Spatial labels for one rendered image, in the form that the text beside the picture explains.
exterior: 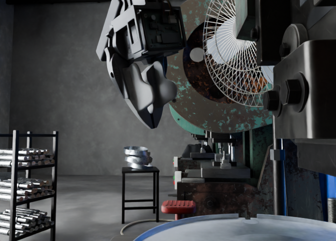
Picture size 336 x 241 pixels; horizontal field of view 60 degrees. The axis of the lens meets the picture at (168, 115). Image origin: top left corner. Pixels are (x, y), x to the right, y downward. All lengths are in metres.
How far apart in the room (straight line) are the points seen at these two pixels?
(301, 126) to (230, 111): 1.36
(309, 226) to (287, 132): 0.17
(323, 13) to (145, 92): 0.21
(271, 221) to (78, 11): 7.77
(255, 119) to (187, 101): 0.38
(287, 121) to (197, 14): 1.48
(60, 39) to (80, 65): 0.85
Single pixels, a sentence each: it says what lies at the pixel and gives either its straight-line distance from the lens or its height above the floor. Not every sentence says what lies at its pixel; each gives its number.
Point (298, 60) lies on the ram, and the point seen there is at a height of 0.96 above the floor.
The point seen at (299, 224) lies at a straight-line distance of 0.44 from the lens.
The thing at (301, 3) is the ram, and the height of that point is 1.04.
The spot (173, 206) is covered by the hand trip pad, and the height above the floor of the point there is 0.76.
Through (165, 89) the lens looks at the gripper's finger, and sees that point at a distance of 0.40.
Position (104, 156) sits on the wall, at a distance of 7.18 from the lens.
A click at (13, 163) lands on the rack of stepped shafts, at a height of 0.70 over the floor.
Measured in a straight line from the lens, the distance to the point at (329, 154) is 0.32.
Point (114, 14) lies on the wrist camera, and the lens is 0.43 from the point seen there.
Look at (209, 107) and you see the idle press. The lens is 1.61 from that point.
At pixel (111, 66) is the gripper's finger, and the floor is 0.99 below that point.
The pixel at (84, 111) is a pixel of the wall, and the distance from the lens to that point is 7.35.
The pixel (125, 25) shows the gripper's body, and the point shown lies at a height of 1.03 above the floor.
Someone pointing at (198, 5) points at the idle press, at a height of 1.64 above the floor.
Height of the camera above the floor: 0.90
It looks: 4 degrees up
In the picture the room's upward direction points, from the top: straight up
